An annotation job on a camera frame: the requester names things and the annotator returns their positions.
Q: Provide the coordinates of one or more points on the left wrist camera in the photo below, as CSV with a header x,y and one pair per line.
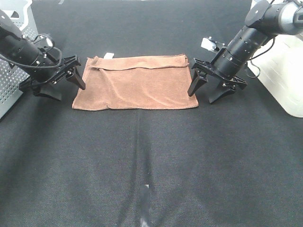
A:
x,y
44,41

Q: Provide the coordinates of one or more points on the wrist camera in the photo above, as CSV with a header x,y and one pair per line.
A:
x,y
44,41
211,45

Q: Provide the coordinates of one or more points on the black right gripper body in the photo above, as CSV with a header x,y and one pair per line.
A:
x,y
211,70

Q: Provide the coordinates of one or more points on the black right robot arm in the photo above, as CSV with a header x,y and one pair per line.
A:
x,y
263,23

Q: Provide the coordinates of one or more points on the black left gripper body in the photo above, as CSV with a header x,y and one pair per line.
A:
x,y
48,75

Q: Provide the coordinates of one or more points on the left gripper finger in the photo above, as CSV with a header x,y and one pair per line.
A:
x,y
47,91
74,77

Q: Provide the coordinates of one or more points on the grey tape strip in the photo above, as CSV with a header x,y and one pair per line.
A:
x,y
144,206

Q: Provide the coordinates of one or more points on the brown towel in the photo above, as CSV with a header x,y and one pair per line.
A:
x,y
142,82

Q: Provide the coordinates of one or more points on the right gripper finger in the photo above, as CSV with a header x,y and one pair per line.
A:
x,y
198,80
220,92

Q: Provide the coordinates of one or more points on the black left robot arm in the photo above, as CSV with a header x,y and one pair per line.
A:
x,y
39,58

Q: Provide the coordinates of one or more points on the pale green plastic bin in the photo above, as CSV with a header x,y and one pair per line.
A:
x,y
279,66

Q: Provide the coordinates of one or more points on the black tablecloth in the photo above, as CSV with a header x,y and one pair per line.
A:
x,y
235,163

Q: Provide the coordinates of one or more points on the grey perforated plastic basket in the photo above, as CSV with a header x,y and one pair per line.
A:
x,y
20,12

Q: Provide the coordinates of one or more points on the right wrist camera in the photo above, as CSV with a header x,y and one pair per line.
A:
x,y
211,45

